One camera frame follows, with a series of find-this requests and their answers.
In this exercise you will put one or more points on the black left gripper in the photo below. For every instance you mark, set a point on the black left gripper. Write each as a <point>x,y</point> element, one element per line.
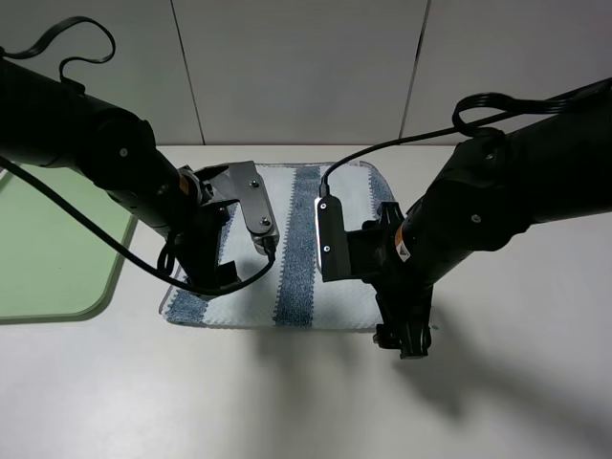
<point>196,245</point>

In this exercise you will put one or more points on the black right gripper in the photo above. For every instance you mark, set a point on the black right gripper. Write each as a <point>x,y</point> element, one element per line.
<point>404,299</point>

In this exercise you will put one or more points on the blue white striped towel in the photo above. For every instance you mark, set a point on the blue white striped towel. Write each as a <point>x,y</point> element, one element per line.
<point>292,294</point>

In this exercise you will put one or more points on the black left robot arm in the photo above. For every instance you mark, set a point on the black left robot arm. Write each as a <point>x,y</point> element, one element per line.
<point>52,124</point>

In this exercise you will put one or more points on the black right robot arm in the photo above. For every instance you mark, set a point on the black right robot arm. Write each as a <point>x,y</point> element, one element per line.
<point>494,186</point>

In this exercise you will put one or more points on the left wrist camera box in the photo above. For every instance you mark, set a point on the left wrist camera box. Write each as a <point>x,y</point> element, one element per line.
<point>251,193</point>

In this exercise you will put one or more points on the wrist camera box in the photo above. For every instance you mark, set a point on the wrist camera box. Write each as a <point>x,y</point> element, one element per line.
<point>332,245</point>
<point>251,193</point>

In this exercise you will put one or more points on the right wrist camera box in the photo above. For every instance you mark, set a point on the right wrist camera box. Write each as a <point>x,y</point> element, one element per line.
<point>332,245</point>

